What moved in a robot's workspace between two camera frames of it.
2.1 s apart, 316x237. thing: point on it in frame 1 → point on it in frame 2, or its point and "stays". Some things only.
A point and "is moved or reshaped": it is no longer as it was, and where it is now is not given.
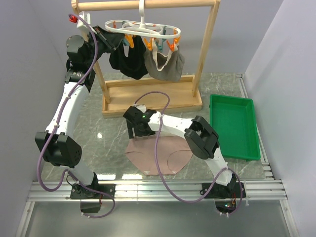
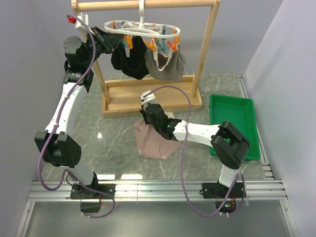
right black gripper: x=131 y=126 → x=144 y=114
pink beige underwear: x=174 y=153 is moved or reshaped
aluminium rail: x=250 y=190 stays
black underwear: x=131 y=62 stays
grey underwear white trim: x=167 y=68 stays
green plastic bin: x=234 y=119 stays
